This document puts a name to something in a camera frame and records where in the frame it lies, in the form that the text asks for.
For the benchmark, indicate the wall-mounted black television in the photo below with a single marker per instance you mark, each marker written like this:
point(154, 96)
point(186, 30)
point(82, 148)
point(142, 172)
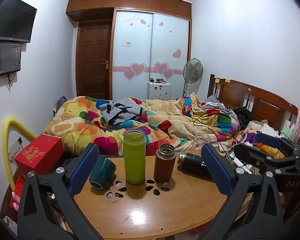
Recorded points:
point(13, 20)

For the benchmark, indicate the pale green plush toy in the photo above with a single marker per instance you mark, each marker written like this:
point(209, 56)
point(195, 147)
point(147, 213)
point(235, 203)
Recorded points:
point(287, 133)

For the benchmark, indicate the standing electric fan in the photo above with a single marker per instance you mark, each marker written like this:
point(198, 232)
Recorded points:
point(193, 70)

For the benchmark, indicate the black clothing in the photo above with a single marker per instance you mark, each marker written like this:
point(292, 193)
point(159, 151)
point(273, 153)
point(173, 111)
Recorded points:
point(243, 116)

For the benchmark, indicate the grey and black garment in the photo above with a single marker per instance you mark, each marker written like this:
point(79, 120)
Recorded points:
point(122, 111)

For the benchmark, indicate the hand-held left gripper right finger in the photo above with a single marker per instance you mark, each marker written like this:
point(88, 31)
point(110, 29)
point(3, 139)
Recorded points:
point(216, 171)

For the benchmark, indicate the white power strip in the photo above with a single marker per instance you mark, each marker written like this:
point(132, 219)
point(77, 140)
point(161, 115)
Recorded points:
point(240, 162)

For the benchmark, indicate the small white cabinet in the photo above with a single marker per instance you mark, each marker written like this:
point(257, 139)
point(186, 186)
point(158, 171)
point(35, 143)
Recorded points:
point(158, 91)

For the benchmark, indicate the brown wooden door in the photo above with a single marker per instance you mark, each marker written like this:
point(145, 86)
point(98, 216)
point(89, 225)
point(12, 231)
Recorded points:
point(93, 60)

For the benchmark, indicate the clear glass jar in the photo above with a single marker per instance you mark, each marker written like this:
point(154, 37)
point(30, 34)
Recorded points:
point(201, 141)

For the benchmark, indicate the pink plastic bag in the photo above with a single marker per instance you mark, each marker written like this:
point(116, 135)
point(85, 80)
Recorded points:
point(299, 126)

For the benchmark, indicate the lime green tall bottle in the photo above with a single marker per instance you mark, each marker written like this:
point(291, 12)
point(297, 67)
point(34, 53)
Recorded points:
point(134, 157)

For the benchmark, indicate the purple cloth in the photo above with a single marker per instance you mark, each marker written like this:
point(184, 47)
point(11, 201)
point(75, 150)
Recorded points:
point(251, 138)

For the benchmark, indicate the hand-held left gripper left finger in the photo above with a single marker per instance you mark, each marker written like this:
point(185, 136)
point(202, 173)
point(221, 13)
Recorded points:
point(83, 171)

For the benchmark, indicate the brown thermos bottle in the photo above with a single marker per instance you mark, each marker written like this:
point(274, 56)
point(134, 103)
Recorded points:
point(164, 166)

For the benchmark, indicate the colourful patterned blanket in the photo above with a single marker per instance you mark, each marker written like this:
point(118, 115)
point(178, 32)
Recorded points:
point(77, 120)

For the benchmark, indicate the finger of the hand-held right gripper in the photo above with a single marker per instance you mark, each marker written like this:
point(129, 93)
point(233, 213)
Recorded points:
point(252, 155)
point(267, 139)

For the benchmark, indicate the white box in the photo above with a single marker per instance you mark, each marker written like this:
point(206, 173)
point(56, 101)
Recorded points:
point(268, 130)

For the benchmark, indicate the dark green faceted cup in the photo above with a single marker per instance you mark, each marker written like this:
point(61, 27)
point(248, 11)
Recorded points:
point(101, 171)

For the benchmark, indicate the yellow foam tube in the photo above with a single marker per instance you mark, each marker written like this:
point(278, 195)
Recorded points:
point(13, 125)

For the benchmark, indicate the dark grey bag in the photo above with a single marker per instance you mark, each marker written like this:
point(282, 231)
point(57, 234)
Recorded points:
point(61, 103)

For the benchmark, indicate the red gift box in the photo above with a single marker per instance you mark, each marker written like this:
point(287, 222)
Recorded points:
point(38, 155)

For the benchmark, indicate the small wall monitor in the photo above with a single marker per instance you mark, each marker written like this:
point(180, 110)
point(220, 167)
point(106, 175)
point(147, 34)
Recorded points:
point(7, 57)

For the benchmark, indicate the grey striped cloth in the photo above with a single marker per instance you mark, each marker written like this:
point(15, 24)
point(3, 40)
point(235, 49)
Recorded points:
point(216, 103)

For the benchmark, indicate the black thermos bottle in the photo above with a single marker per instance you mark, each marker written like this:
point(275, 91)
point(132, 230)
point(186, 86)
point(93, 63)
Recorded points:
point(192, 163)

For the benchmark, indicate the wooden wardrobe with heart stickers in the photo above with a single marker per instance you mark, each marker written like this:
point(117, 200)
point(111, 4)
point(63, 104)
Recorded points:
point(150, 42)

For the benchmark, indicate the orange snack bag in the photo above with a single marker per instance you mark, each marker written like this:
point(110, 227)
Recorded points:
point(267, 151)

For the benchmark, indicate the wall socket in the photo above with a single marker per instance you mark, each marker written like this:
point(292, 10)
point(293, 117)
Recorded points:
point(16, 145)

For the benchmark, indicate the wooden bed headboard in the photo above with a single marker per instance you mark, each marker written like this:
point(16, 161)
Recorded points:
point(265, 105)

